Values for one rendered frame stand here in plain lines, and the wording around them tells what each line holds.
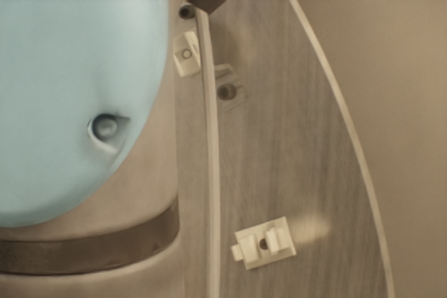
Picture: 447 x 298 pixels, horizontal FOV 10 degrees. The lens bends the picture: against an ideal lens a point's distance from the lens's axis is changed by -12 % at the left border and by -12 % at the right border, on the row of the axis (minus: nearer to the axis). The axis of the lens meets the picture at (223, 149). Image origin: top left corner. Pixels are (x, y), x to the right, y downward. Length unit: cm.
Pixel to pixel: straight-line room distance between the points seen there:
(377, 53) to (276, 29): 4
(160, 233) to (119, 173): 3
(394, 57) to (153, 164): 31
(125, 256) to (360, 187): 32
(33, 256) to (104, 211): 3
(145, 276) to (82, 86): 7
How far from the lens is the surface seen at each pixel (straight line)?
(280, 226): 103
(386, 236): 102
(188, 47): 102
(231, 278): 105
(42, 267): 70
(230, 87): 103
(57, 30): 67
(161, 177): 71
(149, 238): 71
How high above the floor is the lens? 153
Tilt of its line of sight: 9 degrees down
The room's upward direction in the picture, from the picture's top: 3 degrees clockwise
